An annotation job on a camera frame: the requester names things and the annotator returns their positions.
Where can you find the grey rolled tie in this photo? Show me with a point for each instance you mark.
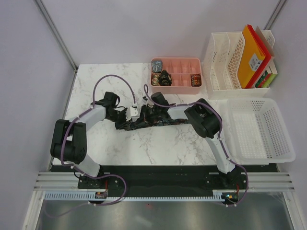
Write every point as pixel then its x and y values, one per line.
pixel 157 66

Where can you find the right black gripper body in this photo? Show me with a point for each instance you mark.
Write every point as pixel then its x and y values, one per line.
pixel 152 113

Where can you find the white slotted cable duct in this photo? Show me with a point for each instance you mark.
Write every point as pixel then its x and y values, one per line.
pixel 95 196

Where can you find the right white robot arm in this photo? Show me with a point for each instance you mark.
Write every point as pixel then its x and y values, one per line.
pixel 206 122

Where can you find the brown cardboard folder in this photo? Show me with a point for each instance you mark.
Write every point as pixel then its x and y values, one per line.
pixel 268 39

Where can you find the black rolled tie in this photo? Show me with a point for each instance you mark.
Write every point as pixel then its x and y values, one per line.
pixel 165 79

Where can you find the pink compartment organizer box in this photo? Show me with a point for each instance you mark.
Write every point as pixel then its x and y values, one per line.
pixel 180 69

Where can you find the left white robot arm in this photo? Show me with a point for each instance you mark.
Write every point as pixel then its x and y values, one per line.
pixel 69 141

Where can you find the green book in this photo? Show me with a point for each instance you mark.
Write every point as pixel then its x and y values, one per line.
pixel 265 80

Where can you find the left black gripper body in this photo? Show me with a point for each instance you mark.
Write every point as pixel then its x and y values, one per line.
pixel 118 116

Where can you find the dark floral patterned tie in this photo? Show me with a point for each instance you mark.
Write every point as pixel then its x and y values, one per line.
pixel 168 122

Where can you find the white perforated plastic basket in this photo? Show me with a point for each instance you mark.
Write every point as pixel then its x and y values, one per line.
pixel 258 132

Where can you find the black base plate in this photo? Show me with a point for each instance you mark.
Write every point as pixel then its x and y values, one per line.
pixel 168 180

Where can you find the red folder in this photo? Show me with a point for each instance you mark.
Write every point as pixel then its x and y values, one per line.
pixel 263 65

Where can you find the red rolled tie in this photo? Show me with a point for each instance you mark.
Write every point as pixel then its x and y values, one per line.
pixel 195 80

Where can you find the orange folder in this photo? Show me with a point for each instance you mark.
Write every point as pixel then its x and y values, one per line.
pixel 252 57

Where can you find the white file organizer rack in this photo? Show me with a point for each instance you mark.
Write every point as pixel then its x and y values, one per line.
pixel 220 67

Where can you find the beige floral rolled tie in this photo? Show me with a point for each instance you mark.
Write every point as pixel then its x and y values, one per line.
pixel 155 79

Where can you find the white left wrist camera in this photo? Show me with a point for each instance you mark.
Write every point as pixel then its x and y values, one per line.
pixel 132 114

